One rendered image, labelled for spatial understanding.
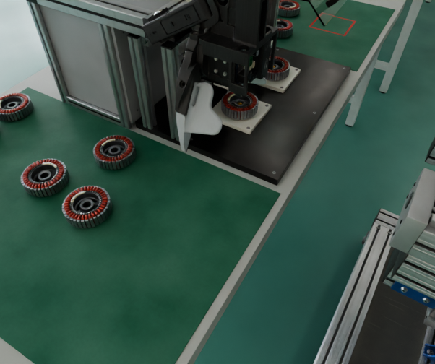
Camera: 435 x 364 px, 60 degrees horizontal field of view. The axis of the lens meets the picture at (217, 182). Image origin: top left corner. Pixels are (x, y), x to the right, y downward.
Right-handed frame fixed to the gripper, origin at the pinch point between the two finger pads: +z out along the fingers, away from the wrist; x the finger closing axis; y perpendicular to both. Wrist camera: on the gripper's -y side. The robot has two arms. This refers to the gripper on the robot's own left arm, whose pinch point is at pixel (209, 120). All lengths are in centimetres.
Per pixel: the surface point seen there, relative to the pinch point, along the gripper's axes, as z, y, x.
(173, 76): 17.3, -28.5, 28.0
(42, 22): 14, -71, 26
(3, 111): 36, -80, 9
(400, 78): 115, 10, 236
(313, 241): 115, 10, 72
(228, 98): 33, -24, 47
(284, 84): 37, -15, 69
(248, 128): 37, -14, 42
